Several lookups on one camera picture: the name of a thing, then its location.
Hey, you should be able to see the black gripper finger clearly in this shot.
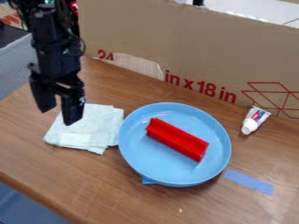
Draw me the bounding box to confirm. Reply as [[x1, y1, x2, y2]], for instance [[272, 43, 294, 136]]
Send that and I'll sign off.
[[31, 82, 56, 113], [60, 94, 85, 126]]

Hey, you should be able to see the cardboard box wall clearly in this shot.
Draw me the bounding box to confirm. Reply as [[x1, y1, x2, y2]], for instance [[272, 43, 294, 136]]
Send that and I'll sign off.
[[77, 0, 299, 122]]

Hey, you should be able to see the black computer with lights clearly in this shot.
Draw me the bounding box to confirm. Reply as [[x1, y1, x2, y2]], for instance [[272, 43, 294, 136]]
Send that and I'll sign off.
[[7, 0, 81, 53]]

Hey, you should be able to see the light blue folded cloth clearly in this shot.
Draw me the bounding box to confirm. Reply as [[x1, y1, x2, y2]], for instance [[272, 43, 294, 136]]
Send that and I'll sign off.
[[43, 104, 124, 155]]

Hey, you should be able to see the blue plate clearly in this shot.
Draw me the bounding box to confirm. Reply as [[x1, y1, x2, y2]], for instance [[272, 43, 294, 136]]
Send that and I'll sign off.
[[117, 102, 231, 187]]

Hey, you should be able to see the blue tape under plate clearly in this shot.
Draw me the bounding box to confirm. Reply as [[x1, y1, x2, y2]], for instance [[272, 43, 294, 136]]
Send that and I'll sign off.
[[141, 176, 159, 185]]

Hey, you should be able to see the red plastic block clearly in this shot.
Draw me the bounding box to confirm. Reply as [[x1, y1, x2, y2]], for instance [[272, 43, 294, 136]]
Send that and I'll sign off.
[[145, 118, 209, 162]]

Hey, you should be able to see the blue tape strip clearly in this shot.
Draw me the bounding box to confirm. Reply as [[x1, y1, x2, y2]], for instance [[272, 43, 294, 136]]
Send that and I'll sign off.
[[224, 169, 275, 195]]

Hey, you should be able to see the white toothpaste tube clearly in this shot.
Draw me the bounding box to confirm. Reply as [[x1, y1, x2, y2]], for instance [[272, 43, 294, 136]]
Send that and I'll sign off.
[[240, 106, 271, 135]]

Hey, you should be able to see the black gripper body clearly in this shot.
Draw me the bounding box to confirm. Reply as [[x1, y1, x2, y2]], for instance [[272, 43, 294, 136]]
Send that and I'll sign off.
[[28, 40, 84, 96]]

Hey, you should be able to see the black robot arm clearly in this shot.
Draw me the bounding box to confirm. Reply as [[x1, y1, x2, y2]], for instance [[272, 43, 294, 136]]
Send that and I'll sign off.
[[15, 0, 85, 125]]

